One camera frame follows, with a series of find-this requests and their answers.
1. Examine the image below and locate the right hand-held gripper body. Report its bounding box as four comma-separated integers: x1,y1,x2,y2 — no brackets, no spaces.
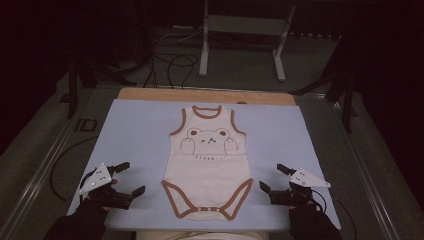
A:
269,168,332,207

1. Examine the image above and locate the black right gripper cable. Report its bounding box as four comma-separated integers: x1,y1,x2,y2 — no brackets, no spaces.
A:
310,189,358,240

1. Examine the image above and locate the person's left hand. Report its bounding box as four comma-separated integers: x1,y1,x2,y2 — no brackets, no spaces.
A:
79,196,112,218

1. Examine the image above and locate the cream baby bodysuit brown trim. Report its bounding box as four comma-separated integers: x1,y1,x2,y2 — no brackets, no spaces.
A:
161,104,255,222

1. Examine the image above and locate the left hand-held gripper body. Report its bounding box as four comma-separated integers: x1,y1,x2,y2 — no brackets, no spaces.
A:
78,162,135,211

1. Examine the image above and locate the black stand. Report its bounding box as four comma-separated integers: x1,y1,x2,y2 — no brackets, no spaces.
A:
289,33,358,134
65,49,138,120

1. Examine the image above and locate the white metal stand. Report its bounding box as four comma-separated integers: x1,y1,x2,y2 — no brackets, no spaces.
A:
198,0,297,83

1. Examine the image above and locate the person's right hand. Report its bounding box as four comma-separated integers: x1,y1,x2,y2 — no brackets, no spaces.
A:
288,199,323,221

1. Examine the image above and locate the metal floor rail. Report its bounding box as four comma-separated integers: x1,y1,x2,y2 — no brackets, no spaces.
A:
0,99,98,239
328,99,401,240

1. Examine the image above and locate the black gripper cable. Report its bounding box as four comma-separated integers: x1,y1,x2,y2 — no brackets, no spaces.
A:
310,189,358,240
49,135,100,203

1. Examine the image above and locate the white floor cable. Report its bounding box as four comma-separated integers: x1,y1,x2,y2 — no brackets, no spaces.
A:
154,29,204,46

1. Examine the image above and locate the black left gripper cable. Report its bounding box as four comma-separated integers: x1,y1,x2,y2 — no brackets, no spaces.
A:
49,135,100,203

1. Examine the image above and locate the light blue mat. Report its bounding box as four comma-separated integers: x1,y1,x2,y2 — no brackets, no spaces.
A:
66,98,342,233

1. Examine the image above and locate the black looped floor cable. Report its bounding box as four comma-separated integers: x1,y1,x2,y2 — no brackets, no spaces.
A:
143,53,200,90

